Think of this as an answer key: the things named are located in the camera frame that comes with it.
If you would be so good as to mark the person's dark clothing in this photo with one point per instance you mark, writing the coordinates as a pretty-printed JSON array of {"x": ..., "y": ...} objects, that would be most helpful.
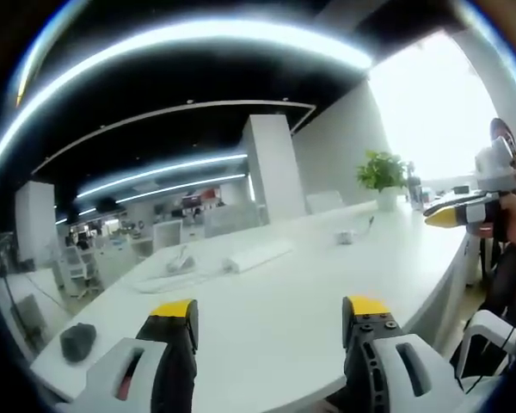
[{"x": 503, "y": 288}]

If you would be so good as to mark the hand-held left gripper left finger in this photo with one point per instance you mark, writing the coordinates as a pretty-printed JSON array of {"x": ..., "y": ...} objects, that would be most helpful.
[{"x": 112, "y": 370}]

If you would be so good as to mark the white office swivel chair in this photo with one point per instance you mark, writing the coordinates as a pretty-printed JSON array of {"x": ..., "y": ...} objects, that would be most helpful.
[{"x": 79, "y": 266}]

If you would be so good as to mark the long ceiling light strip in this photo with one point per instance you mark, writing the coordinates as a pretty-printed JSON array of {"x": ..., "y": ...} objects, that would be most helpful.
[{"x": 163, "y": 45}]

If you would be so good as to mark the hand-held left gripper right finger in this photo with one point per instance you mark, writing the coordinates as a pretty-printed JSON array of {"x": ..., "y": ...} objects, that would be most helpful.
[{"x": 391, "y": 365}]

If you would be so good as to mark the black crumpled object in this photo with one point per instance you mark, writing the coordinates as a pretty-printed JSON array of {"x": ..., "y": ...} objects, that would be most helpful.
[{"x": 78, "y": 340}]

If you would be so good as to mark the white desk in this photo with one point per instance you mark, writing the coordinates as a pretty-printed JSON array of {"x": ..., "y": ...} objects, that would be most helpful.
[{"x": 275, "y": 310}]

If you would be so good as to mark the white armchair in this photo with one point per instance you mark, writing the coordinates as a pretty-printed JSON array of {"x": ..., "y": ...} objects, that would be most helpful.
[{"x": 490, "y": 320}]

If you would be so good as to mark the green potted plant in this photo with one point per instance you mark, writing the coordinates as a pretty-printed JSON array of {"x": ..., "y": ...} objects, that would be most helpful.
[{"x": 382, "y": 172}]

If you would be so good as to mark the small white charger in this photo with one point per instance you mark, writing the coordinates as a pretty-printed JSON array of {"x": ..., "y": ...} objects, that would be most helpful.
[{"x": 343, "y": 238}]

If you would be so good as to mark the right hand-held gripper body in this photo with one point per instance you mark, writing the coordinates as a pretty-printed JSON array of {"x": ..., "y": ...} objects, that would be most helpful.
[{"x": 496, "y": 168}]

